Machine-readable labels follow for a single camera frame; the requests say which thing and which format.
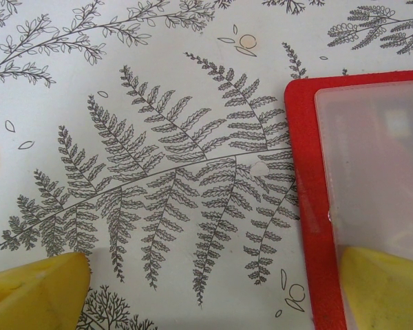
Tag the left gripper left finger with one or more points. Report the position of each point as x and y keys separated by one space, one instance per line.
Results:
x=34 y=295

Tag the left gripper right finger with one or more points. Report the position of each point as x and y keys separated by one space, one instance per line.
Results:
x=385 y=292

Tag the red card box tray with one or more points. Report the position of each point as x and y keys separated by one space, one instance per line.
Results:
x=303 y=137

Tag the floral tablecloth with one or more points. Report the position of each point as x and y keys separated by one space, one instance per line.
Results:
x=124 y=103

